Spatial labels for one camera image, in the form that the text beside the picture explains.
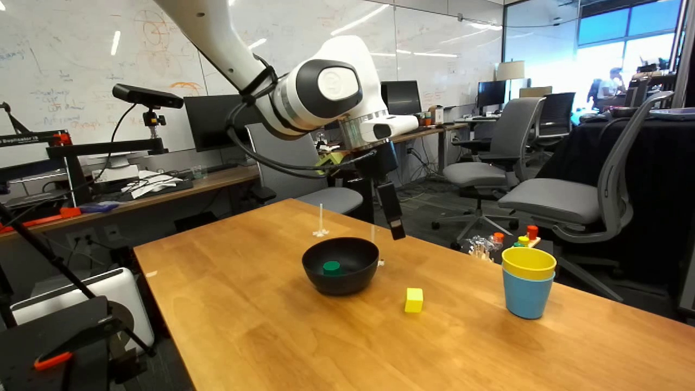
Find clear plastic stand near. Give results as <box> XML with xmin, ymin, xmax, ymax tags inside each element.
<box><xmin>313</xmin><ymin>204</ymin><xmax>329</xmax><ymax>237</ymax></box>

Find grey office chair near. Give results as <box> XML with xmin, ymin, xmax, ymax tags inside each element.
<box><xmin>498</xmin><ymin>92</ymin><xmax>675</xmax><ymax>302</ymax></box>

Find grey chair behind table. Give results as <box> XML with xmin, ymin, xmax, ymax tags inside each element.
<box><xmin>248</xmin><ymin>124</ymin><xmax>362</xmax><ymax>212</ymax></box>

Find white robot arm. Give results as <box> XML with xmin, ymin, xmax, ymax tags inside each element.
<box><xmin>155</xmin><ymin>0</ymin><xmax>420</xmax><ymax>238</ymax></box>

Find black bowl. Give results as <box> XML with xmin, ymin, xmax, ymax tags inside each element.
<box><xmin>303</xmin><ymin>237</ymin><xmax>380</xmax><ymax>295</ymax></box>

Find yellow cup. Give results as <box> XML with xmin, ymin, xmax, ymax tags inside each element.
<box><xmin>502</xmin><ymin>247</ymin><xmax>557</xmax><ymax>281</ymax></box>

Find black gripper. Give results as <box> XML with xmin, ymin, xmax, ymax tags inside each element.
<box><xmin>357</xmin><ymin>141</ymin><xmax>406</xmax><ymax>238</ymax></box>

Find blue cup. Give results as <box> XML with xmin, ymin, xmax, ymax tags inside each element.
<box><xmin>505</xmin><ymin>273</ymin><xmax>553</xmax><ymax>319</ymax></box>

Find black camera on tripod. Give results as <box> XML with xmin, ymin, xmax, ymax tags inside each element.
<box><xmin>110</xmin><ymin>83</ymin><xmax>183</xmax><ymax>108</ymax></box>

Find grey office chair far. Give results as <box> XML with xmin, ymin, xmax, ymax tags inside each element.
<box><xmin>443</xmin><ymin>97</ymin><xmax>544</xmax><ymax>235</ymax></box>

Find grey office chair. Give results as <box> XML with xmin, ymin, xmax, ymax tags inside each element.
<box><xmin>443</xmin><ymin>97</ymin><xmax>544</xmax><ymax>235</ymax></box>
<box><xmin>498</xmin><ymin>92</ymin><xmax>675</xmax><ymax>302</ymax></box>

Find colourful stacking toy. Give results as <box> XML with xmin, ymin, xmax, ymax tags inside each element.
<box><xmin>514</xmin><ymin>223</ymin><xmax>540</xmax><ymax>247</ymax></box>

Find yellow cube block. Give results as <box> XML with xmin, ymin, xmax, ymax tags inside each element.
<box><xmin>404</xmin><ymin>286</ymin><xmax>424</xmax><ymax>314</ymax></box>

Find long wooden desk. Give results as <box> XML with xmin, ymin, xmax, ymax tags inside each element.
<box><xmin>0</xmin><ymin>140</ymin><xmax>369</xmax><ymax>235</ymax></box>

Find black monitor left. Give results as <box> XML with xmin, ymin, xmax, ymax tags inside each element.
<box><xmin>185</xmin><ymin>95</ymin><xmax>244</xmax><ymax>151</ymax></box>

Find green cylinder block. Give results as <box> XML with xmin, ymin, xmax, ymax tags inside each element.
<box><xmin>322</xmin><ymin>260</ymin><xmax>343</xmax><ymax>276</ymax></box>

